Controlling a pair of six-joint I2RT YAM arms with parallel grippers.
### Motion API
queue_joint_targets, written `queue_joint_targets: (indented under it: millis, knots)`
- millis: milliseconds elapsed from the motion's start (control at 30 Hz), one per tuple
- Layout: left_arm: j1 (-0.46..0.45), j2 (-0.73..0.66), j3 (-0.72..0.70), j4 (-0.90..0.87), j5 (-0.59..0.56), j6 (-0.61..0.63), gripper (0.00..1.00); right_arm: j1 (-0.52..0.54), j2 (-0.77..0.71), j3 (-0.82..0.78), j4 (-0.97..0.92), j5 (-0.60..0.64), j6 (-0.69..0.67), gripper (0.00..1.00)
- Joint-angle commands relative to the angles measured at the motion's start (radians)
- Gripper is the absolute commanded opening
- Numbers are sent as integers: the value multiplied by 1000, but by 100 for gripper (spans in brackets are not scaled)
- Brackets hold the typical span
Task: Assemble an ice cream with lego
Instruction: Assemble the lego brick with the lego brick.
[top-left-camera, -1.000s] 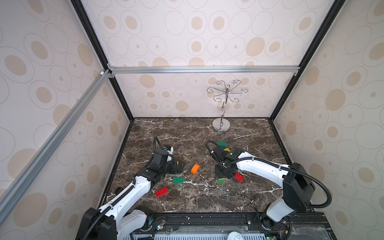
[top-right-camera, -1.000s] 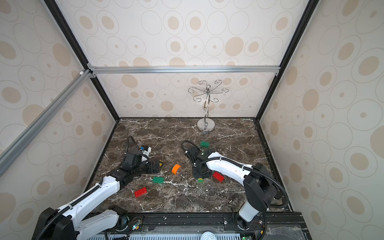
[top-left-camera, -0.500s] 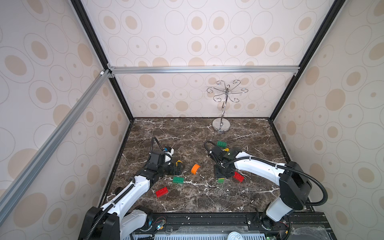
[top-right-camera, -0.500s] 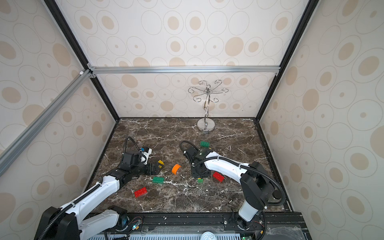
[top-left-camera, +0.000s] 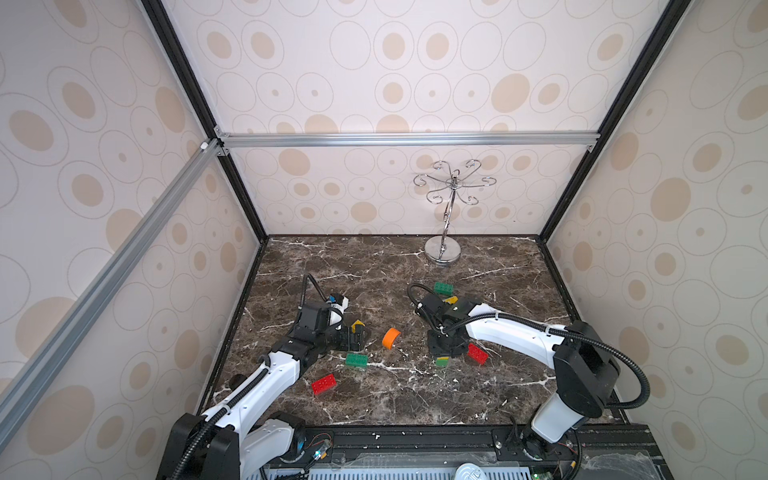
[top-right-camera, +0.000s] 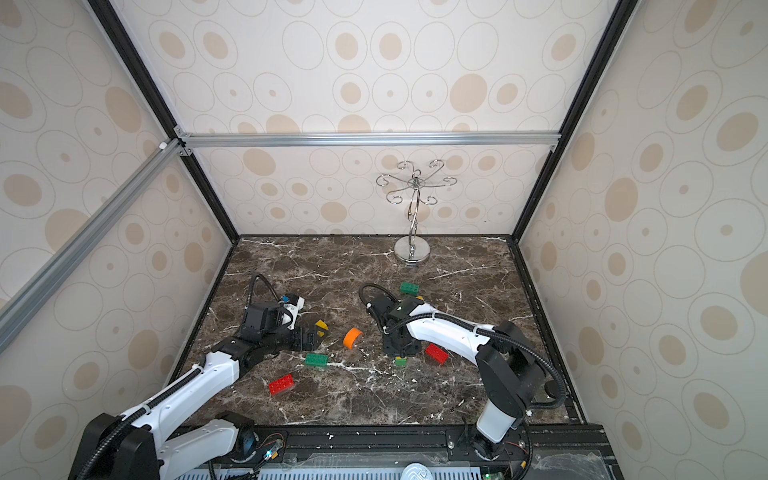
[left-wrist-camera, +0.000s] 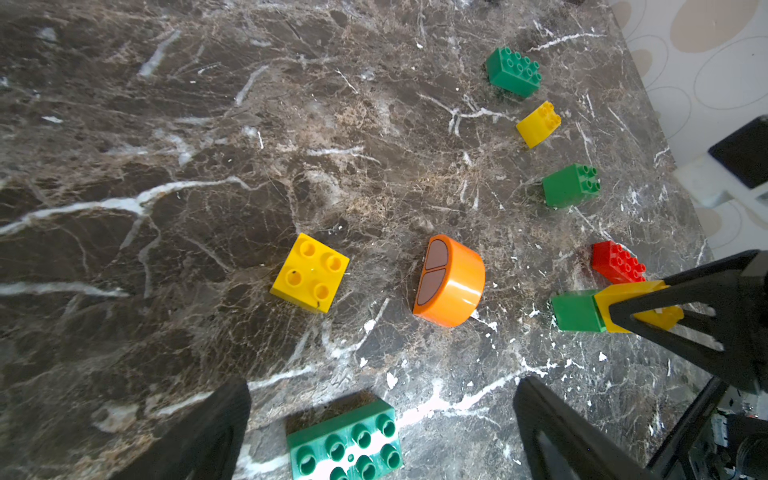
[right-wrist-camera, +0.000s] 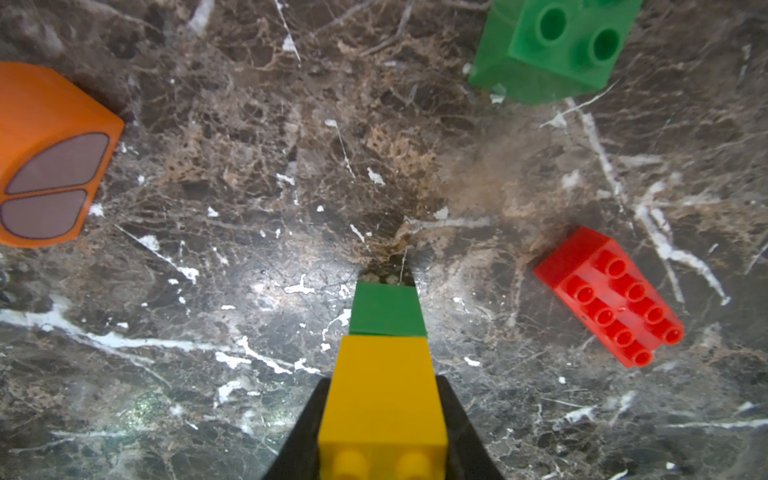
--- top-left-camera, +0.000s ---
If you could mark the green long lego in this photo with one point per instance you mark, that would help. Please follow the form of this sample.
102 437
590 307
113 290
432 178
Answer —
355 360
444 289

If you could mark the chrome hook stand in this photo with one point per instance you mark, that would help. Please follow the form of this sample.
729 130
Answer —
445 185

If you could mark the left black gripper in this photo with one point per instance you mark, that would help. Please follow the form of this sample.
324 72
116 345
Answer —
348 343

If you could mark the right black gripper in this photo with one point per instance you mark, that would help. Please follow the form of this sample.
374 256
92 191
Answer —
445 342

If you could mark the green long lego front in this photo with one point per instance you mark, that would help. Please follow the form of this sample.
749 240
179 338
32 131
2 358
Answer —
355 360

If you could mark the red long lego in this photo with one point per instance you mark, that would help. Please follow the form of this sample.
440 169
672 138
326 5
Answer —
324 384
477 354

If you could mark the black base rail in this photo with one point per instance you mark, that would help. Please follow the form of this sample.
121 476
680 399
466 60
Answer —
595 451

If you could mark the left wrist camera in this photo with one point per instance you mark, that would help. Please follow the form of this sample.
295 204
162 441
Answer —
338 304

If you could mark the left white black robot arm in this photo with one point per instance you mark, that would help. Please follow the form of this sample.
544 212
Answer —
224 442

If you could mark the orange round lego piece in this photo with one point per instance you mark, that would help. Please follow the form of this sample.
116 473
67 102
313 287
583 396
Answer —
390 337

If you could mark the green long lego back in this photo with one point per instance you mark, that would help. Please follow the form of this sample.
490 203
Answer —
444 289

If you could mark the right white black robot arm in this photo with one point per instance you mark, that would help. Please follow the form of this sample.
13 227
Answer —
591 376

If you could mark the horizontal aluminium rail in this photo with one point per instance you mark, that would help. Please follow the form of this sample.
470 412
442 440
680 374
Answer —
426 139

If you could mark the left slanted aluminium rail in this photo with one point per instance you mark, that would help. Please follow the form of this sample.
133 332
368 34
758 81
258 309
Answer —
48 361

